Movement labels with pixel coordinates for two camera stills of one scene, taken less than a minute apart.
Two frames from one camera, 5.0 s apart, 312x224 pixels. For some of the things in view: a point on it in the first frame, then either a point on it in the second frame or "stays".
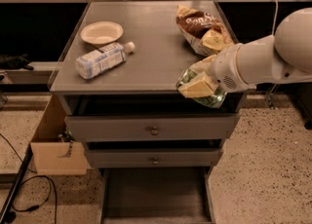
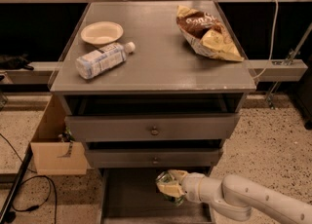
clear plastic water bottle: x=101 y=58 stays
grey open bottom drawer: x=161 y=195 stays
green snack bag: x=214 y=100 → x=168 y=177
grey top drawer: x=114 y=129 stays
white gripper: x=224 y=68 → x=192 y=185
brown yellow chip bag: x=204 y=31 stays
